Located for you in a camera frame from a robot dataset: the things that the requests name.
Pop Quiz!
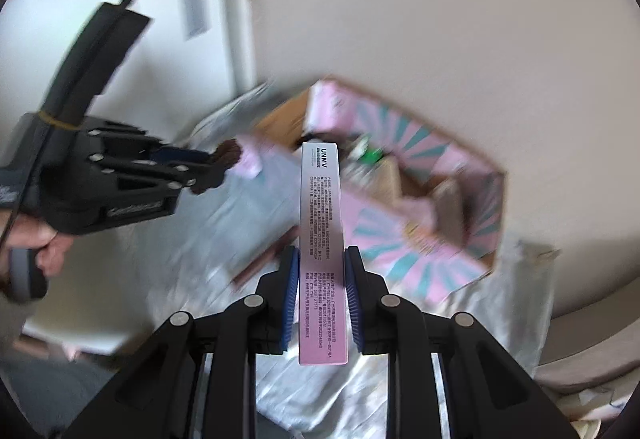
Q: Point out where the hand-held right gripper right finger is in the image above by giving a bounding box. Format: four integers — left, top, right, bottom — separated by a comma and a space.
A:
342, 245, 581, 439

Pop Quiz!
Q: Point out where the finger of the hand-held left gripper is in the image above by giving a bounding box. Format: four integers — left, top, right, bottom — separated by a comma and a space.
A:
87, 121, 217, 167
92, 158, 203, 196

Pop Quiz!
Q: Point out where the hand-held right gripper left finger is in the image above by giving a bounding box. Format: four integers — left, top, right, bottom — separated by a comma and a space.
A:
60, 246, 302, 439

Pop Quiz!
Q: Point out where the brown hair scrunchie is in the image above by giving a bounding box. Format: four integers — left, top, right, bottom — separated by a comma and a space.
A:
189, 138, 244, 196

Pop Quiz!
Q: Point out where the long pink box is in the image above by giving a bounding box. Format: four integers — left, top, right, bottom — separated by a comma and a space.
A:
297, 141, 349, 366

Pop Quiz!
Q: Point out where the pink teal printed cardboard box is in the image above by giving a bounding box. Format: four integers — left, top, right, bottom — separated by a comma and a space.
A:
250, 75, 509, 311

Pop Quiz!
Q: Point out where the person's left hand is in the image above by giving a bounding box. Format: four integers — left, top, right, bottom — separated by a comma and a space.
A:
9, 214, 75, 281

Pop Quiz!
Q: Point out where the brown cosmetic stick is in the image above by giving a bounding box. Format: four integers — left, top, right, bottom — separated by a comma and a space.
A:
231, 225, 302, 291

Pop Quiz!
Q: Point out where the pink fluffy wristband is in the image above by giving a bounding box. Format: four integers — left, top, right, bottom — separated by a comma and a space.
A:
234, 134, 266, 180

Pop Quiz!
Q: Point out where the white door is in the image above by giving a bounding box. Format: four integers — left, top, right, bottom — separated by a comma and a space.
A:
0, 0, 258, 170

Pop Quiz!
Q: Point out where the grey cushion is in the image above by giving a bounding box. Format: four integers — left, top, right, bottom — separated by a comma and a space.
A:
542, 304, 640, 382

